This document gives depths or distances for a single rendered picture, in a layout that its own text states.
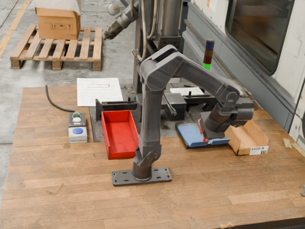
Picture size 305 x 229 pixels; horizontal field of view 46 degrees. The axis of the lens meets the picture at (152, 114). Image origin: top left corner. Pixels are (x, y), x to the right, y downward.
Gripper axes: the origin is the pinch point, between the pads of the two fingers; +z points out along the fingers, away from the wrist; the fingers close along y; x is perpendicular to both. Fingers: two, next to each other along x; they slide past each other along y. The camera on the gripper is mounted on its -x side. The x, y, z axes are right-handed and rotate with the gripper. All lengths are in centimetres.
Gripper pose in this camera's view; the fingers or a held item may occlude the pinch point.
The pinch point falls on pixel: (204, 136)
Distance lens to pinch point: 133.7
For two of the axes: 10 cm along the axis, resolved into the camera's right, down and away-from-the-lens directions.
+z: -2.1, 5.1, 8.3
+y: -1.9, -8.6, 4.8
